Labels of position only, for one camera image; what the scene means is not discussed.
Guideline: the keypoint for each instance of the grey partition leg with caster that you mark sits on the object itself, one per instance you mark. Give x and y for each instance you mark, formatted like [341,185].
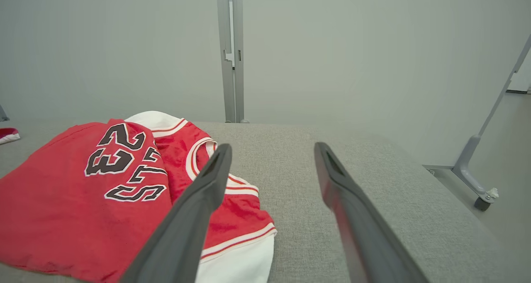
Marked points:
[464,167]

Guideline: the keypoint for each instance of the red shorts white trim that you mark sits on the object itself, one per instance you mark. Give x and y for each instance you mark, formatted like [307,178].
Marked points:
[7,135]

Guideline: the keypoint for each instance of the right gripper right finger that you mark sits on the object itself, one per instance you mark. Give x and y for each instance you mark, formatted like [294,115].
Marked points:
[369,245]

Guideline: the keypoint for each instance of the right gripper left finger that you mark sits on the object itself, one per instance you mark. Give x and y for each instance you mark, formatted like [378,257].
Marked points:
[182,241]

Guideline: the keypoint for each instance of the red basketball jersey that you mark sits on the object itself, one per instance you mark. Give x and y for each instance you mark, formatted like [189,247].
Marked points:
[62,200]

